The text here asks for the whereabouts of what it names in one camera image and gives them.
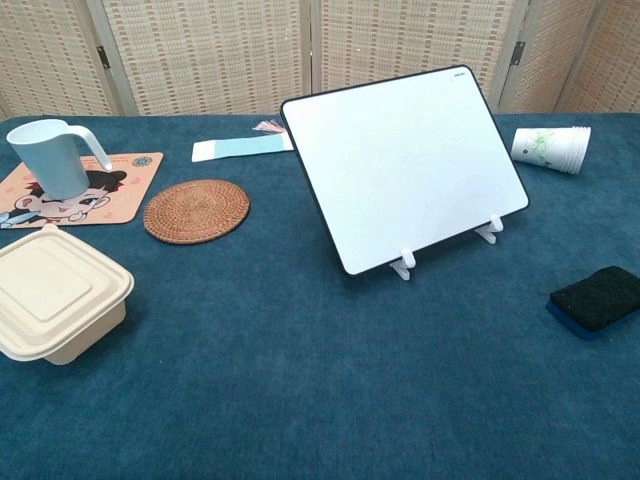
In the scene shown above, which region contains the beige lidded lunch box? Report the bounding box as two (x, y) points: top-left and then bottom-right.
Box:
(0, 223), (136, 366)

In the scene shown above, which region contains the round woven rattan coaster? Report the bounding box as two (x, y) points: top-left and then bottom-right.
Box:
(143, 179), (251, 246)

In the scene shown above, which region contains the woven folding screen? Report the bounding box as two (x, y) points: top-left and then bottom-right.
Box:
(0, 0), (640, 121)

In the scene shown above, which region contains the white plastic board stand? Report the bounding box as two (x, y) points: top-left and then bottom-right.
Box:
(389, 213), (505, 281)

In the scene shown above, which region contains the blue tablecloth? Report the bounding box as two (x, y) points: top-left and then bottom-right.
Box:
(0, 113), (640, 480)

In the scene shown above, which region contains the white measuring cup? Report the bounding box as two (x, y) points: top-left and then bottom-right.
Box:
(6, 118), (113, 201)

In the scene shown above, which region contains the blue bookmark with tassel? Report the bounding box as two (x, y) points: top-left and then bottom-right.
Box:
(191, 119), (295, 164)

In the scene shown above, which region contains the cartoon face mouse pad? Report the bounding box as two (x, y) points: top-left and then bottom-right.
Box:
(0, 152), (165, 230)

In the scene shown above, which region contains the black and blue eraser sponge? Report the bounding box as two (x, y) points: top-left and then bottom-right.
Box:
(545, 265), (640, 342)

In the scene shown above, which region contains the white tablet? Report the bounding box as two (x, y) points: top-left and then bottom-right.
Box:
(280, 64), (530, 277)

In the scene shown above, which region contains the white paper cup green print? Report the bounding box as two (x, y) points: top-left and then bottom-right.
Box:
(510, 125), (592, 176)

